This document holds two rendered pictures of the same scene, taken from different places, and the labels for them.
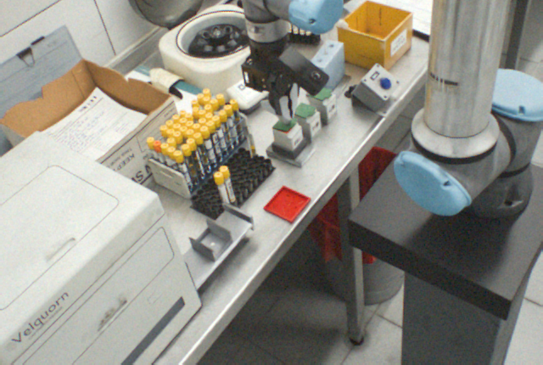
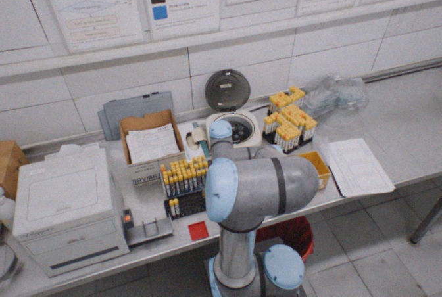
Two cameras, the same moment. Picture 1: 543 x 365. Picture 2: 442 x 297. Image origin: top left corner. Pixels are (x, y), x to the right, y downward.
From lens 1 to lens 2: 0.59 m
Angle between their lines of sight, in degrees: 20
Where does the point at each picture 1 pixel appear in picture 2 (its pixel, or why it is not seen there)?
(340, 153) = not seen: hidden behind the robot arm
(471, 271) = not seen: outside the picture
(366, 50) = not seen: hidden behind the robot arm
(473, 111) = (229, 269)
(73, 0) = (179, 81)
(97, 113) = (162, 135)
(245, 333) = (198, 256)
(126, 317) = (83, 244)
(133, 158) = (153, 168)
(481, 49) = (229, 251)
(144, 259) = (98, 228)
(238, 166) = (194, 198)
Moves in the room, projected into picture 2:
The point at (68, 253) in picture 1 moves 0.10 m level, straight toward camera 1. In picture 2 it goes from (64, 213) to (52, 244)
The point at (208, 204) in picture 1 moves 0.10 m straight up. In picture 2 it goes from (168, 208) to (165, 194)
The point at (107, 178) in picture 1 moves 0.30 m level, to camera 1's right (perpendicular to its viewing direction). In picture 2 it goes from (103, 188) to (180, 228)
